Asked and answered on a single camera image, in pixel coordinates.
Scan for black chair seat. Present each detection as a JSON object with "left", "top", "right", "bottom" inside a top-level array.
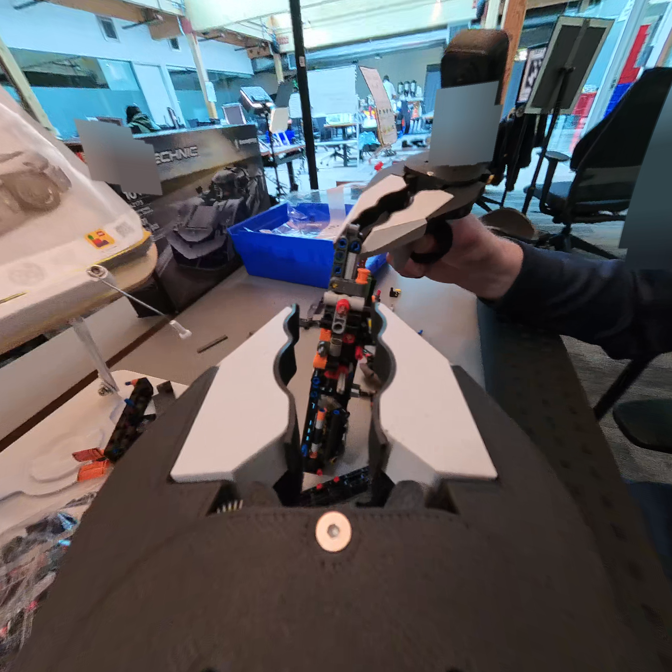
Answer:
[{"left": 592, "top": 356, "right": 672, "bottom": 453}]

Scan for whiteboard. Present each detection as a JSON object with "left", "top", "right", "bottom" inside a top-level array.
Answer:
[{"left": 307, "top": 65, "right": 361, "bottom": 120}]

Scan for silver metal bar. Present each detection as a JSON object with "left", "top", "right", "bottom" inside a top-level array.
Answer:
[{"left": 70, "top": 316, "right": 121, "bottom": 396}]

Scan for lego car chassis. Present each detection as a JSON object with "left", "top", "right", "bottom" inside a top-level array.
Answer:
[{"left": 299, "top": 223, "right": 380, "bottom": 508}]

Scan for tan banner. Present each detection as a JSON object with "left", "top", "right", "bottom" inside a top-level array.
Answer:
[{"left": 358, "top": 65, "right": 399, "bottom": 149}]

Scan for black lego frame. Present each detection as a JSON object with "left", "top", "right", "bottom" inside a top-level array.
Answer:
[{"left": 102, "top": 376, "right": 159, "bottom": 464}]

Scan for blue plastic bin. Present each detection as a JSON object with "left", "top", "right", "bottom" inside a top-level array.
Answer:
[{"left": 228, "top": 202, "right": 359, "bottom": 291}]

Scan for white lamp base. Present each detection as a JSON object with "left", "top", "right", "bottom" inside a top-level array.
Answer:
[{"left": 0, "top": 369, "right": 191, "bottom": 506}]

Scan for black vertical pole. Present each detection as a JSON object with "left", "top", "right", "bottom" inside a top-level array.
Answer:
[{"left": 288, "top": 0, "right": 320, "bottom": 191}]

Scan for clear plastic bags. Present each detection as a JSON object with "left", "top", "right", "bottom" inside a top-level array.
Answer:
[{"left": 275, "top": 186, "right": 364, "bottom": 240}]

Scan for person's right forearm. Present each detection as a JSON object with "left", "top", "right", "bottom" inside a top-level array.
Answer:
[{"left": 479, "top": 238, "right": 672, "bottom": 361}]

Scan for clear round lens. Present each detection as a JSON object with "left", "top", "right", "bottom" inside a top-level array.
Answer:
[{"left": 30, "top": 429, "right": 104, "bottom": 495}]

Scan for orange lego seat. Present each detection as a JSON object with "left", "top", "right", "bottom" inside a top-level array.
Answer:
[{"left": 72, "top": 447, "right": 112, "bottom": 483}]

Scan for person's right hand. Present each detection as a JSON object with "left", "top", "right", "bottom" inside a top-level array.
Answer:
[{"left": 390, "top": 212, "right": 526, "bottom": 301}]

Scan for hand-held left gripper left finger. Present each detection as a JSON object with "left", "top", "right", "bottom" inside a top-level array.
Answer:
[{"left": 170, "top": 304, "right": 301, "bottom": 505}]

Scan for white instruction booklet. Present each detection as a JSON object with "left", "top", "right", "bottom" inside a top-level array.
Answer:
[{"left": 0, "top": 86, "right": 154, "bottom": 312}]

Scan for clear bag of lego parts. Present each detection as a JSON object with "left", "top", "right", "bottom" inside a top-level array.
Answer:
[{"left": 0, "top": 492, "right": 96, "bottom": 648}]

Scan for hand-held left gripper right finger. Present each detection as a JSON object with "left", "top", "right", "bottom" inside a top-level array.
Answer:
[{"left": 369, "top": 303, "right": 499, "bottom": 503}]

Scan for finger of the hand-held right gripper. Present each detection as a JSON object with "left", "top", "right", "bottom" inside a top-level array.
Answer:
[
  {"left": 344, "top": 173, "right": 408, "bottom": 233},
  {"left": 361, "top": 189, "right": 456, "bottom": 258}
]

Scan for black office chair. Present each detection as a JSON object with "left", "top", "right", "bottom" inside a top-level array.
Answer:
[{"left": 524, "top": 65, "right": 672, "bottom": 259}]

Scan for framed board on stand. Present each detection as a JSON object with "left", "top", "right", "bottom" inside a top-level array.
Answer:
[{"left": 519, "top": 15, "right": 616, "bottom": 201}]

